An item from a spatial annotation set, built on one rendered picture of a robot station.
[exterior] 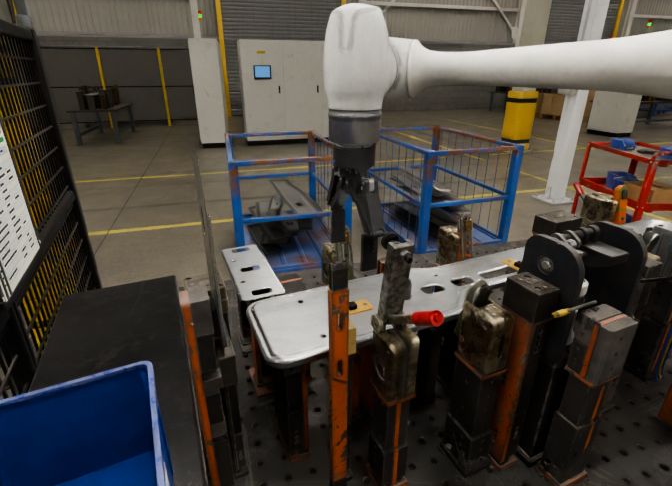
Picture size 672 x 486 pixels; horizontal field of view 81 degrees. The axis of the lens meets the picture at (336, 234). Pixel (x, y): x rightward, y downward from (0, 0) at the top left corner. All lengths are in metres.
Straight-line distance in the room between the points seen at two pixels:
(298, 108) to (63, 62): 6.61
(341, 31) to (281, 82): 7.94
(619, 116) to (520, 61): 10.82
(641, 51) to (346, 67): 0.38
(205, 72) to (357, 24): 7.83
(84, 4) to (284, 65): 7.95
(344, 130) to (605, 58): 0.36
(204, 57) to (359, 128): 7.84
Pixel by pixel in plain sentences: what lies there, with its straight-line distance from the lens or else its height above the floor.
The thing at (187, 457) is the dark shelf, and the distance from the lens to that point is 0.57.
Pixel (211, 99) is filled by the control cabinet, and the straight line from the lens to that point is 8.46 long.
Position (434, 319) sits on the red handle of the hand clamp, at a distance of 0.57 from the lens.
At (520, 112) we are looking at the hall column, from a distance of 8.29.
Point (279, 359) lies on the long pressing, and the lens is 0.71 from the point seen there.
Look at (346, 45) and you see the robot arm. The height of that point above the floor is 1.49.
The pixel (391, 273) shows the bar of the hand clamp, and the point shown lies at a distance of 0.62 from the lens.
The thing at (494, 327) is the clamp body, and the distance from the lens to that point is 0.73.
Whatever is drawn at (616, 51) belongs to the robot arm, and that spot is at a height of 1.48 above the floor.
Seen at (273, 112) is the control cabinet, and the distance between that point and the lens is 8.59.
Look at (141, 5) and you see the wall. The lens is 14.86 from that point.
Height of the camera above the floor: 1.46
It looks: 23 degrees down
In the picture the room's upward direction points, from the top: straight up
